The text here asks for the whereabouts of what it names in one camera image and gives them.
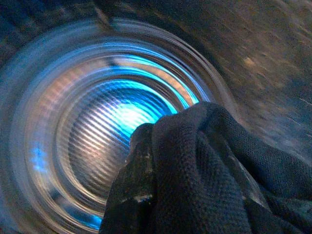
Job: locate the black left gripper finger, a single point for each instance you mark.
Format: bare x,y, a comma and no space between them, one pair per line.
136,175

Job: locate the steel dryer drum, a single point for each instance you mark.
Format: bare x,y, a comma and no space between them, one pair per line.
73,122

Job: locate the black knitted garment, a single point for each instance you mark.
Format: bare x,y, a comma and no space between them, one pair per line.
195,170

